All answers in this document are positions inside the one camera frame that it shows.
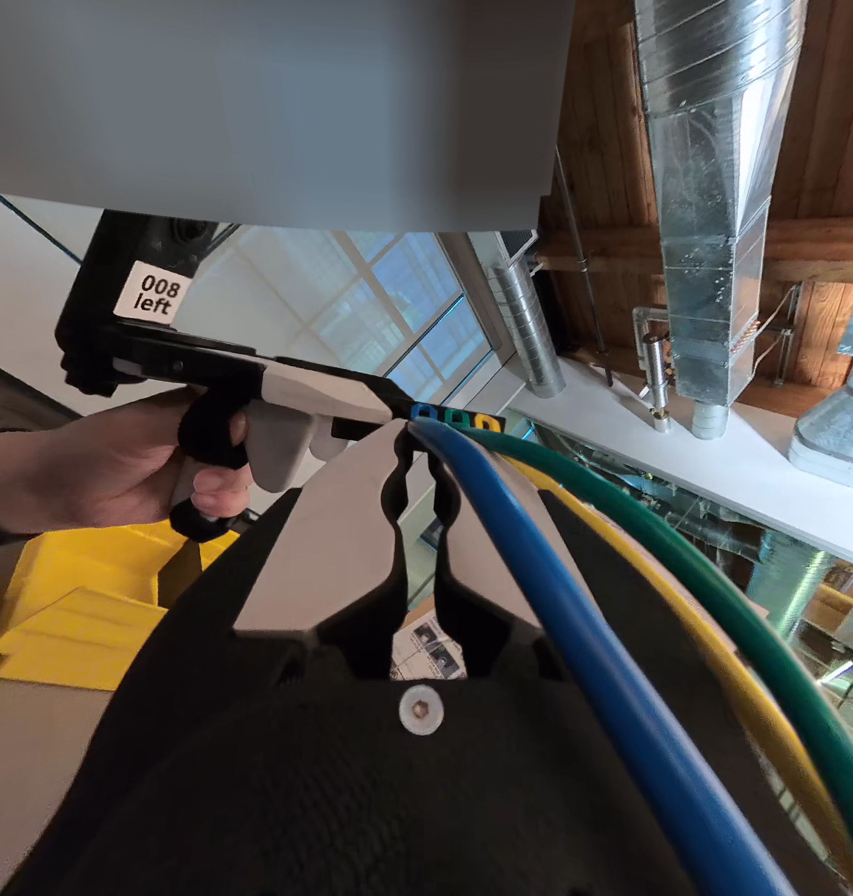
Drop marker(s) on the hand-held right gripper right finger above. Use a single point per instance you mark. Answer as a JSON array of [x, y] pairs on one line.
[[468, 581]]

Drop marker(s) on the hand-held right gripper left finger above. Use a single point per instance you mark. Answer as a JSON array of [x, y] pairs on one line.
[[314, 546]]

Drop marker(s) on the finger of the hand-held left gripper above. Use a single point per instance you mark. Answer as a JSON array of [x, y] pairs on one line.
[[321, 392]]

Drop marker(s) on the black network switch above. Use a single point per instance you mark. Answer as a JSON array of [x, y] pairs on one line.
[[356, 428]]

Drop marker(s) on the yellow plastic bin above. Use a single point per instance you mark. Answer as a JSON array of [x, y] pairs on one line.
[[69, 616]]

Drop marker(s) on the person's left hand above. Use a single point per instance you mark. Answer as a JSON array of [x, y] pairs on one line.
[[83, 476]]

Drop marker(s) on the printed instruction sheet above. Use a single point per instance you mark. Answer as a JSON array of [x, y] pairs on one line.
[[426, 651]]

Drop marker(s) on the window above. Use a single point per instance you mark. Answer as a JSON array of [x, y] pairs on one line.
[[398, 294]]

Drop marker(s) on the metal pipe fitting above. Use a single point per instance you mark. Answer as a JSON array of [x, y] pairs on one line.
[[656, 364]]

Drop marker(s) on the round metal duct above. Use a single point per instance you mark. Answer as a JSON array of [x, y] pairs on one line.
[[531, 329]]

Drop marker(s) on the large rectangular metal duct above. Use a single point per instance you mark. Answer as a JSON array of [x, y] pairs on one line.
[[706, 210]]

